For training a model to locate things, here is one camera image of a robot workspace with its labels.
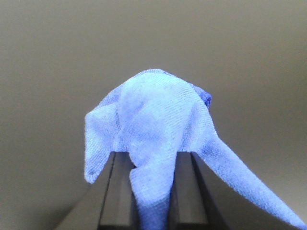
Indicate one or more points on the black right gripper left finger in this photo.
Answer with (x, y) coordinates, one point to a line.
(109, 204)

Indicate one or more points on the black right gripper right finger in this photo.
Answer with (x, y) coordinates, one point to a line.
(200, 200)

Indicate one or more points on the blue cloth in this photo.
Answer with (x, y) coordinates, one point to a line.
(153, 116)

